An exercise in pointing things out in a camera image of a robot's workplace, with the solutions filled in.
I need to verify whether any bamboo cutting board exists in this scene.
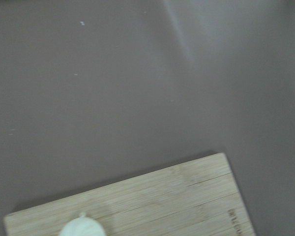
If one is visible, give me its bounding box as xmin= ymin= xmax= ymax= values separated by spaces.
xmin=4 ymin=153 xmax=255 ymax=236

